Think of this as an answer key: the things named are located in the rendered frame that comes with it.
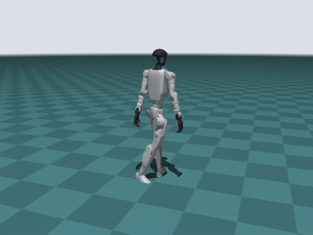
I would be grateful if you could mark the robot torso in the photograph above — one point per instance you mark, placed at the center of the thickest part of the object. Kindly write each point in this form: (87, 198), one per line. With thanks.
(157, 90)

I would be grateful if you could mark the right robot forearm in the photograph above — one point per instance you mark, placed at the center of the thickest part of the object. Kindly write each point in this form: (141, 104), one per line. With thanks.
(175, 104)

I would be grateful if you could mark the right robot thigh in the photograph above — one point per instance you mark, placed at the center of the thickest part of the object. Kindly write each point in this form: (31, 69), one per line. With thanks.
(159, 132)

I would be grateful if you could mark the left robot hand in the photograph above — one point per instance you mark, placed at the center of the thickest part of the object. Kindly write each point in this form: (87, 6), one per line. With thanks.
(136, 117)

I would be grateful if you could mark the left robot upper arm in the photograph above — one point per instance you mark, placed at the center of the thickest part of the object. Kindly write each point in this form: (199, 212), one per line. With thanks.
(144, 90)

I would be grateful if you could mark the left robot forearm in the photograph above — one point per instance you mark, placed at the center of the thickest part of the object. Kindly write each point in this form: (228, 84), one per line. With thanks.
(140, 102)

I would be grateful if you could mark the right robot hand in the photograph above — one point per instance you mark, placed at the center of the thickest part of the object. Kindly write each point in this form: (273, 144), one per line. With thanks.
(180, 123)

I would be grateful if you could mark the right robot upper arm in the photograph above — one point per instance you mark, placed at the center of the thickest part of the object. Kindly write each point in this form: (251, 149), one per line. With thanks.
(170, 76)

